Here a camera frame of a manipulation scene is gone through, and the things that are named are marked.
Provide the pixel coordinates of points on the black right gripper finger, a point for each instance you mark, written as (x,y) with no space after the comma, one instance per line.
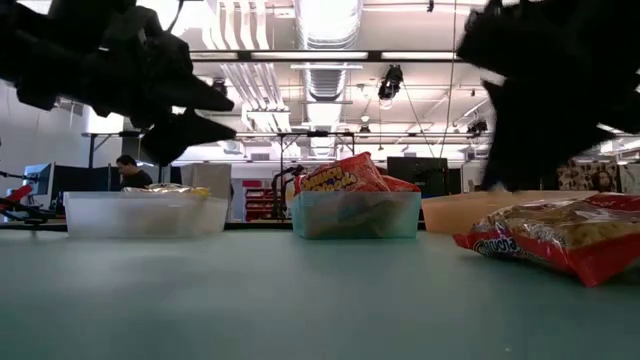
(525,145)

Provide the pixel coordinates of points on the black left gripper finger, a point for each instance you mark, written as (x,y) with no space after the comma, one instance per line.
(185,135)
(200,99)

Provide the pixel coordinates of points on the red beef ramen packet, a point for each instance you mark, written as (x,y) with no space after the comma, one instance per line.
(550,240)

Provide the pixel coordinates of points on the orange Saucy Noods packet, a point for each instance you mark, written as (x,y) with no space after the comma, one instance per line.
(345,177)
(401,184)

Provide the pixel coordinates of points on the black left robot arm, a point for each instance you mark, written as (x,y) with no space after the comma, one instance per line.
(45,55)

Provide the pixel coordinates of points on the grey cabinet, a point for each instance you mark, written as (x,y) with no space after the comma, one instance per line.
(206,180)

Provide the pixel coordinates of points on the black ceiling spotlight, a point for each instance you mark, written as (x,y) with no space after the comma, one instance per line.
(477,127)

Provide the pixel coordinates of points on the floral patterned curtain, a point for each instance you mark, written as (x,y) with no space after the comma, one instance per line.
(575,176)

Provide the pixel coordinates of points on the person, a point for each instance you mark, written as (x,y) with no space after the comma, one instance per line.
(131,174)
(602,181)

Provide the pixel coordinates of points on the clear plastic bin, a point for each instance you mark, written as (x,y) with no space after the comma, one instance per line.
(145,216)

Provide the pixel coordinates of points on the red storage bins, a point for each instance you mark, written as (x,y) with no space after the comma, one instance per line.
(260,197)

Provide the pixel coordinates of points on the orange plastic bin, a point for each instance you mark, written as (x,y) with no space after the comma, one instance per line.
(445,212)

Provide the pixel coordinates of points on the black monitor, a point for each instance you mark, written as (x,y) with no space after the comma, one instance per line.
(417,173)

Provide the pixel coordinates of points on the blue lit monitor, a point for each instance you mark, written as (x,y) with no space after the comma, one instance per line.
(40,177)

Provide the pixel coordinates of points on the green table mat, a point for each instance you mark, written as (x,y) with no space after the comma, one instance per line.
(250,300)

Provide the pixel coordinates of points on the teal plastic bin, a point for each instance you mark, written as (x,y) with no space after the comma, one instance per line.
(355,216)

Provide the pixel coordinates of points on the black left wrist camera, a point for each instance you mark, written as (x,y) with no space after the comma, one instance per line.
(127,25)

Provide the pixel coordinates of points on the black aluminium rig frame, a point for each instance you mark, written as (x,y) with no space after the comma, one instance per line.
(260,226)

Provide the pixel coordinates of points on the silver ventilation duct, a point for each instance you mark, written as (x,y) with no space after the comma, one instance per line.
(327,30)

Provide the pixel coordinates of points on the black overhead camera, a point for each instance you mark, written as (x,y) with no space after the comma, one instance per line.
(390,82)

